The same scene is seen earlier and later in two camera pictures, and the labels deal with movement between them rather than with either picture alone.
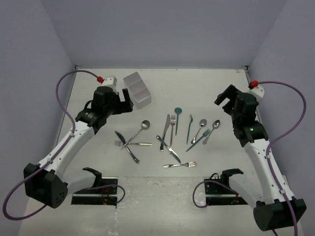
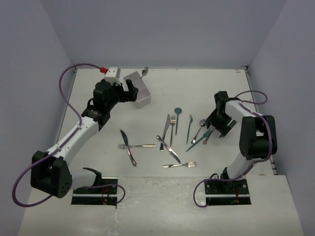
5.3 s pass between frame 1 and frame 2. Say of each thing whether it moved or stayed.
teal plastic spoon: stayed
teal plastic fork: stayed
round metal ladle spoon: moved
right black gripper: moved
